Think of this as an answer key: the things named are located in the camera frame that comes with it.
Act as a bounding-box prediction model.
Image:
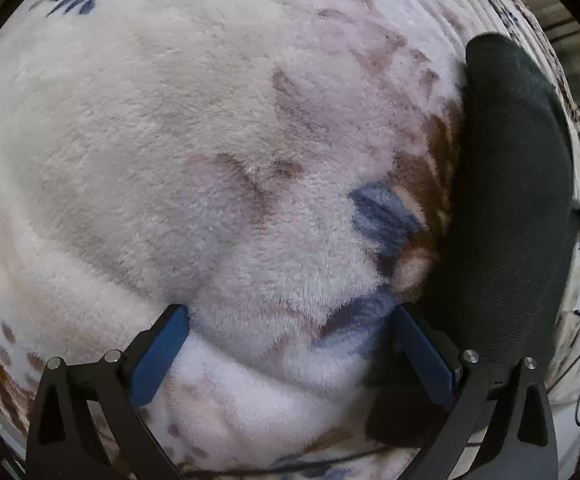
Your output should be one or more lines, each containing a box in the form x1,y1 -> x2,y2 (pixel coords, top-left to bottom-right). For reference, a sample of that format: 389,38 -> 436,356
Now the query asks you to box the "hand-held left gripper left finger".
26,304 -> 191,480

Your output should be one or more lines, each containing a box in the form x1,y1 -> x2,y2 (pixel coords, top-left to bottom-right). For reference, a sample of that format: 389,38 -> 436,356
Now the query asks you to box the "dark grey striped sweater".
365,33 -> 579,450

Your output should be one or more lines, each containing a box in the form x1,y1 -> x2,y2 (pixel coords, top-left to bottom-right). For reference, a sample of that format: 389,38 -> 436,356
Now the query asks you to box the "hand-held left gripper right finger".
394,304 -> 558,480

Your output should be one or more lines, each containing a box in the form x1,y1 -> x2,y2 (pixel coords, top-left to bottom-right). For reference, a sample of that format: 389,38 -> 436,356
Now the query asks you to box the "floral fleece blanket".
0,0 -> 580,480

